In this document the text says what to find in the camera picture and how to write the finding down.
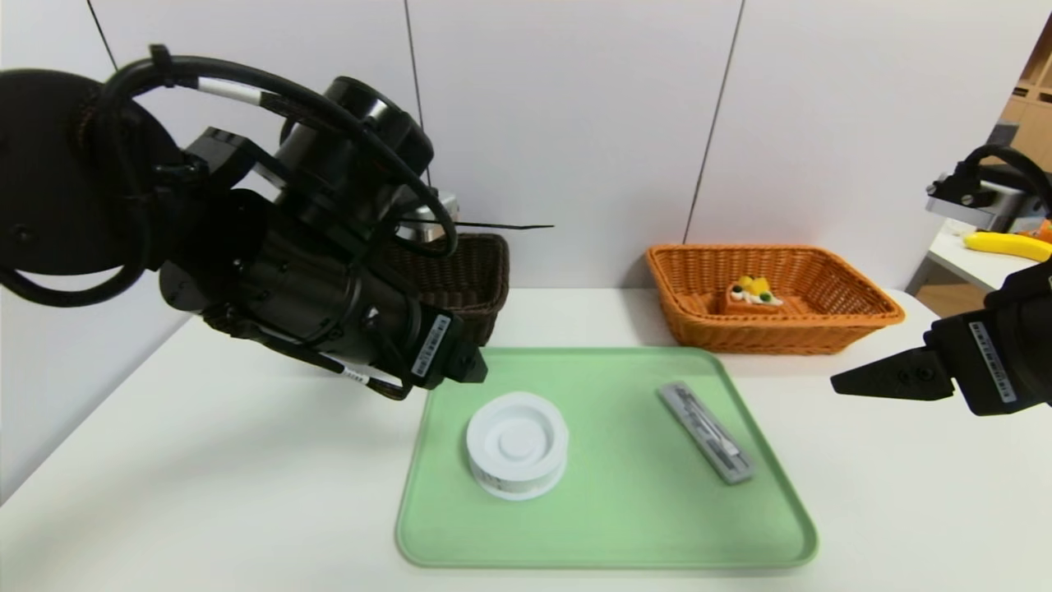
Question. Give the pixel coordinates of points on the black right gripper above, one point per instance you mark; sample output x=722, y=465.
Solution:
x=989, y=359

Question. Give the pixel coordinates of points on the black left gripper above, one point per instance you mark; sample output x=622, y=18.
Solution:
x=437, y=349

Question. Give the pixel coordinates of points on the white round tape dispenser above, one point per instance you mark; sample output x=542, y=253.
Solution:
x=518, y=444

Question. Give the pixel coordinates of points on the toy fruit tart slice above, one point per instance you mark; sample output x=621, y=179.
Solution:
x=752, y=306

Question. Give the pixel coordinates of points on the grey rectangular pen case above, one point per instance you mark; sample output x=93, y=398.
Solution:
x=705, y=432

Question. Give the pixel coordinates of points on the dark brown wicker basket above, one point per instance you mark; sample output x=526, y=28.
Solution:
x=477, y=279

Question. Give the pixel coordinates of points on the orange wicker basket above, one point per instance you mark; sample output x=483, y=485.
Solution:
x=822, y=333

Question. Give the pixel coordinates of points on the thin black zip tie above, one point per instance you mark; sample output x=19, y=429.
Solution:
x=509, y=225

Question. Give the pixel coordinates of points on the yellow banana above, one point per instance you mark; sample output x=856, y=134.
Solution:
x=1007, y=245

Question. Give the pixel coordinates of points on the light green plastic tray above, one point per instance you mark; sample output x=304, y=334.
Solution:
x=592, y=526

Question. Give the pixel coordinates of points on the wooden shelf unit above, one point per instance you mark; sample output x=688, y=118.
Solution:
x=1031, y=123

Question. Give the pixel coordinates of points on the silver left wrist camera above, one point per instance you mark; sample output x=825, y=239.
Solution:
x=440, y=205

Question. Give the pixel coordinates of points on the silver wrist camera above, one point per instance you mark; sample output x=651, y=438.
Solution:
x=978, y=205
x=440, y=205

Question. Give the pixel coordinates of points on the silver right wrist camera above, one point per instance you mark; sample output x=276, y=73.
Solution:
x=978, y=205

